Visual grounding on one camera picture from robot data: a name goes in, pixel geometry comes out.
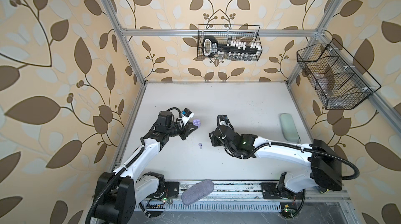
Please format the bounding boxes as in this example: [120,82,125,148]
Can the purple round charging case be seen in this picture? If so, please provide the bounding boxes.
[193,119,201,127]

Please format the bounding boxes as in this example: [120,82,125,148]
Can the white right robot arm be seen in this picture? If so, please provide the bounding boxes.
[209,125,360,193]

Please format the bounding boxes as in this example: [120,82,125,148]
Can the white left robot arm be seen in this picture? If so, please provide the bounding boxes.
[85,107,198,224]

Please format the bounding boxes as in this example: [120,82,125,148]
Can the grey felt glasses case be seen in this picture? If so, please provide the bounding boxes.
[181,179,214,206]

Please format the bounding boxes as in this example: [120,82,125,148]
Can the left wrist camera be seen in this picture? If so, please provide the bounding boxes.
[181,108,194,125]

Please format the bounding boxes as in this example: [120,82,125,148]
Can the black socket holder rail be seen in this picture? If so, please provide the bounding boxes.
[200,36,262,57]

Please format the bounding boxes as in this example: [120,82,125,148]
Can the black wire basket back wall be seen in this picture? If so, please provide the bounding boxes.
[197,24,263,62]

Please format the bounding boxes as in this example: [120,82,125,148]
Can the black wire basket wall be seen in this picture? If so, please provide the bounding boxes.
[297,38,382,110]
[197,24,263,62]

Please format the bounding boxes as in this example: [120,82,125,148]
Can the black wire basket right wall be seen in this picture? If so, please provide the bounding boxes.
[297,38,382,110]

